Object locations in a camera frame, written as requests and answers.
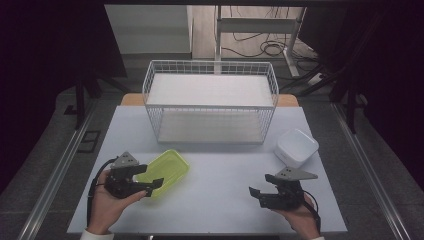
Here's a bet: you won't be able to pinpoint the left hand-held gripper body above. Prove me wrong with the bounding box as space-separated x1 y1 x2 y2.
104 151 149 200

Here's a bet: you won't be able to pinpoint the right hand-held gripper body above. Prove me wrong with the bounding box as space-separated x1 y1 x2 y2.
259 166 319 211

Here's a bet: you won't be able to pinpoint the green plastic container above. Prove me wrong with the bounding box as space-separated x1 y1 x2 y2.
133 148 191 199

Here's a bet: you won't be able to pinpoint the white plastic container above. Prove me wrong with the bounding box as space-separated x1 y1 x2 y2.
273 128 320 169

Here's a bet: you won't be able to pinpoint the white wire rack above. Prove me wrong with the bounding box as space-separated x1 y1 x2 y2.
141 59 280 146

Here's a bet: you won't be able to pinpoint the person's right hand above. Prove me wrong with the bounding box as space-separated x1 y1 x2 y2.
276 194 322 240

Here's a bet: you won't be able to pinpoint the person's left hand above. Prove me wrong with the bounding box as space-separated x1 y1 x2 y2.
87 169 148 235

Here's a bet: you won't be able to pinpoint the black floor plate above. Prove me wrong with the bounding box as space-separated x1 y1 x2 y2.
77 129 102 154

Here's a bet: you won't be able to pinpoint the person's left white sleeve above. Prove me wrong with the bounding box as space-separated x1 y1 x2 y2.
79 228 115 240

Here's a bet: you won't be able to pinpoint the wooden table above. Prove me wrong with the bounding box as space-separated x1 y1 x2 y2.
119 92 300 108

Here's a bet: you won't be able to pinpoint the black stand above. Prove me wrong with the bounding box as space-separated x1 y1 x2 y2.
63 59 132 132
279 63 369 135

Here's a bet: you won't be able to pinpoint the white power strip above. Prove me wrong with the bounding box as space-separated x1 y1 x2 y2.
307 72 326 87

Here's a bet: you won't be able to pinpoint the white cabinet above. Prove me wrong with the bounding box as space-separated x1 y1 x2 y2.
104 4 195 62

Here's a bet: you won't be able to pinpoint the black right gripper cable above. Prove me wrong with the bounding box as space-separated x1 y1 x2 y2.
301 189 322 234

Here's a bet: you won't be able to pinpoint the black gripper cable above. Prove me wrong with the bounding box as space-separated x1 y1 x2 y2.
86 156 118 228
301 189 322 234

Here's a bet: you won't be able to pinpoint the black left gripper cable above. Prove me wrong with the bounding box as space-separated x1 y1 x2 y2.
86 156 118 228

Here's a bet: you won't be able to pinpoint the aluminium rail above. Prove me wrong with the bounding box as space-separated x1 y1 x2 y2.
17 99 98 240
330 102 414 240

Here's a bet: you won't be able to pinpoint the black floor cables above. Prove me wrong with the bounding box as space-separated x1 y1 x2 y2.
221 5 319 74

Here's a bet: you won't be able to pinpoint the white metal desk frame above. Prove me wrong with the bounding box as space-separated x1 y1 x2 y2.
214 4 308 78

